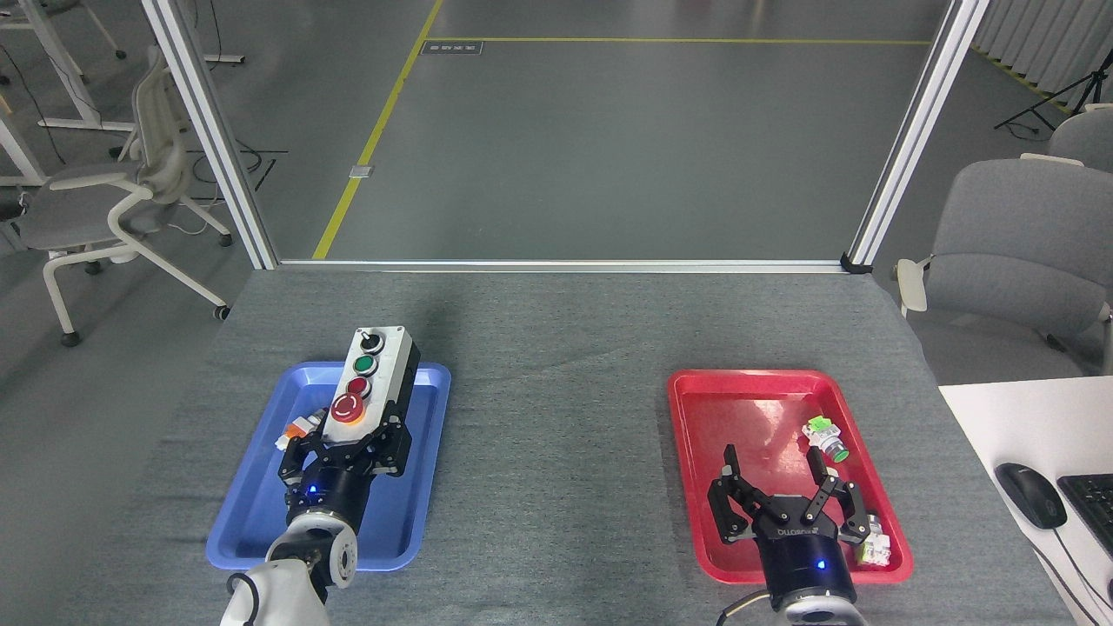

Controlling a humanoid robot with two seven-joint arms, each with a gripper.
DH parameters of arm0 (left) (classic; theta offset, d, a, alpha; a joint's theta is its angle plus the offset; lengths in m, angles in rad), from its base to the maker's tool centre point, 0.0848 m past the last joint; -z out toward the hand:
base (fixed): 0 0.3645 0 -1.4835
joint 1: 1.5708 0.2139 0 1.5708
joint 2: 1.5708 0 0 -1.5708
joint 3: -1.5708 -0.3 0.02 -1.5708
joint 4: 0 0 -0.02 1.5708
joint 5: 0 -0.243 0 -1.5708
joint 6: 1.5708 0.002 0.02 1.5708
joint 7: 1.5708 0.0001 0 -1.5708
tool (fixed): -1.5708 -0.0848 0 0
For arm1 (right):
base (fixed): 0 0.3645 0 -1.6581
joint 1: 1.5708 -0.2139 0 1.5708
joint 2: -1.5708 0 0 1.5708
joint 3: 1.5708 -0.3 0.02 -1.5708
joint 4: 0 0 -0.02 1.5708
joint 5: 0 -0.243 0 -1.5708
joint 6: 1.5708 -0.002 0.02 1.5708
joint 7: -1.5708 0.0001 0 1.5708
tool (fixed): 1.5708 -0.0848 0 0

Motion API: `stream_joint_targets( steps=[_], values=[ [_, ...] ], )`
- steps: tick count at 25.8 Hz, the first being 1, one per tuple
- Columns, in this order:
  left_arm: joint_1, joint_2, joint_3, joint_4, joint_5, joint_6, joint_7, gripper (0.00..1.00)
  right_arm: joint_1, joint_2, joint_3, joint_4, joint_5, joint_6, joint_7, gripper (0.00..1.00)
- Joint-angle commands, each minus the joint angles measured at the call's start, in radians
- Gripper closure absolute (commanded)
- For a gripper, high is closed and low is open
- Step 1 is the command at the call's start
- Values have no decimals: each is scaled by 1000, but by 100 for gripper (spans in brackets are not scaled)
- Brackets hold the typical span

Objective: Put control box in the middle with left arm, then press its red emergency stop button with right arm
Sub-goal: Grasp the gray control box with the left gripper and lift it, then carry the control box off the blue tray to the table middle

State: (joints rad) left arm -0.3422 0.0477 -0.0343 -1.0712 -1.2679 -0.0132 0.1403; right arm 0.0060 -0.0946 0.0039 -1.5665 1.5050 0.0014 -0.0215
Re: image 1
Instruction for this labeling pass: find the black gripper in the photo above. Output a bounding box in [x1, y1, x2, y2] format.
[277, 420, 415, 533]
[707, 445, 871, 606]

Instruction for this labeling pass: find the grey control box with buttons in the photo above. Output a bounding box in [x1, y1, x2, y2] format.
[320, 326, 423, 454]

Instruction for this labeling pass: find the red push button orange block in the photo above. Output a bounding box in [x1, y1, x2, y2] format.
[276, 415, 327, 452]

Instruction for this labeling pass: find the silver push button yellow block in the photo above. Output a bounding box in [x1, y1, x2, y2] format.
[856, 515, 892, 568]

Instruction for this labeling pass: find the blue plastic tray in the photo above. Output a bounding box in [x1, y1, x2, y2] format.
[206, 362, 452, 572]

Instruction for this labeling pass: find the red plastic tray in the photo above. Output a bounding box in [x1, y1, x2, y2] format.
[667, 369, 914, 585]

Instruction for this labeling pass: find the grey table cloth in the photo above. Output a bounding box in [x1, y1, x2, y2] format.
[74, 268, 1075, 626]

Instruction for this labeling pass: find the white desk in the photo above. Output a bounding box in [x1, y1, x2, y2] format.
[937, 376, 1113, 626]

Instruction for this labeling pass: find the black computer mouse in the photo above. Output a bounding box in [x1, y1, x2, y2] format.
[995, 463, 1068, 530]

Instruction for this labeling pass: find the silver aluminium crossbar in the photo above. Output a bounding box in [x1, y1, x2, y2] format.
[277, 258, 849, 275]

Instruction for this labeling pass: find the black keyboard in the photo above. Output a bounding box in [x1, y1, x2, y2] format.
[1056, 474, 1113, 559]

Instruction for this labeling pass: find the large grey fabric chair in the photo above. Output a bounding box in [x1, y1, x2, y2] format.
[896, 154, 1113, 376]

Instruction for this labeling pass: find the small grey fabric chair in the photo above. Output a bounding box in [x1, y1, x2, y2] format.
[1046, 104, 1113, 173]

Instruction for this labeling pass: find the black tripod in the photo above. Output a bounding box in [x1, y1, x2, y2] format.
[994, 48, 1113, 136]

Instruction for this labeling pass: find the white pleated curtain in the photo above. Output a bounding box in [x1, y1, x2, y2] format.
[972, 0, 1113, 98]

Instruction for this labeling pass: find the green push button switch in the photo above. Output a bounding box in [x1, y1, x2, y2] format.
[802, 416, 850, 463]

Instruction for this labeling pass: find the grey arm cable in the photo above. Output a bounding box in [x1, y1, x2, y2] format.
[717, 591, 775, 626]

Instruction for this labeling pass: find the black mouse cable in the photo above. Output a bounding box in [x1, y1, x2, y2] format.
[1030, 526, 1113, 626]

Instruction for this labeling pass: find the black floor cable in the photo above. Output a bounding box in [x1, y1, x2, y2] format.
[187, 146, 290, 196]

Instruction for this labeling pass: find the silver aluminium post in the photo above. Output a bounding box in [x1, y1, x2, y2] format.
[840, 0, 992, 276]
[142, 0, 279, 270]

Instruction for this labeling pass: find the white frame grey office chair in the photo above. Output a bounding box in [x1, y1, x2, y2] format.
[19, 45, 234, 349]

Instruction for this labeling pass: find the white desk frame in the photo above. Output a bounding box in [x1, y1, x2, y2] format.
[0, 0, 246, 188]

